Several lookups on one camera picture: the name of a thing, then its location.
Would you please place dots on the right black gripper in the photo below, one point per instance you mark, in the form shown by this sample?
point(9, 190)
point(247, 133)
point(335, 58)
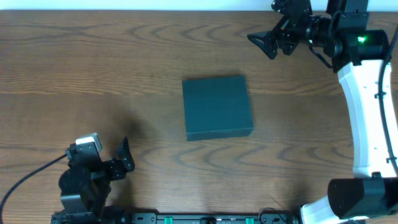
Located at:
point(285, 36)

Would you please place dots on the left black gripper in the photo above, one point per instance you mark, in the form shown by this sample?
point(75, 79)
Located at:
point(112, 168)

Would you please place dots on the dark green box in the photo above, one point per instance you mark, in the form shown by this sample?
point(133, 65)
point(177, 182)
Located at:
point(217, 107)

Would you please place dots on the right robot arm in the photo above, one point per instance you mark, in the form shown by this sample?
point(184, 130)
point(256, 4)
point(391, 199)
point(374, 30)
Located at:
point(361, 58)

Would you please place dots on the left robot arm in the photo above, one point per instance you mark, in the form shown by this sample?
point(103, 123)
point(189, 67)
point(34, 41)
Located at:
point(85, 186)

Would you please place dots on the black mounting rail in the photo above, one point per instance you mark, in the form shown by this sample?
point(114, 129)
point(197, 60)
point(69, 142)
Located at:
point(153, 218)

